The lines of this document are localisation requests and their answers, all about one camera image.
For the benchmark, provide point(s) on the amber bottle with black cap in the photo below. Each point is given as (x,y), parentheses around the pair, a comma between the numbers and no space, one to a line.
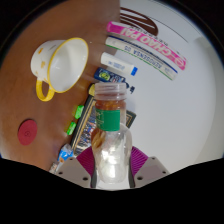
(92,90)

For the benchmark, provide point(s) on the dark blue pump bottle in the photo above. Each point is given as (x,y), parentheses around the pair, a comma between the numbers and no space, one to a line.
(106,76)

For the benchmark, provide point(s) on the white bottle with blue cap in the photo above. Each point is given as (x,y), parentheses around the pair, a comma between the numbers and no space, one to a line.
(116,63)

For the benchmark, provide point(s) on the clear green-labelled drink bottle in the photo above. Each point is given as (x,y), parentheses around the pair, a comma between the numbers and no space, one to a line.
(111,150)

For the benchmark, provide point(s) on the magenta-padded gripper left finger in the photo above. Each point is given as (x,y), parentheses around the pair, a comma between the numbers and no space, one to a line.
(75,170)

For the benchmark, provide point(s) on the tall pink tube box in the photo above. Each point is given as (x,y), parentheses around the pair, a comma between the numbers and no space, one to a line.
(146,41)

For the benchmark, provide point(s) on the small beige snack packet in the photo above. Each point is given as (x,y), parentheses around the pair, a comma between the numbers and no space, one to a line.
(55,167)

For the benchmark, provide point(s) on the flat round red coaster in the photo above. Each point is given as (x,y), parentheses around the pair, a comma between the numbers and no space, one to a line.
(27,132)

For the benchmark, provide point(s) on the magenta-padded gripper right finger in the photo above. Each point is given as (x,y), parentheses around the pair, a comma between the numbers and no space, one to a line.
(151,170)

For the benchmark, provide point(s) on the framed group photo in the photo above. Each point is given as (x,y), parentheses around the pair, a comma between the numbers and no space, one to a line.
(83,130)

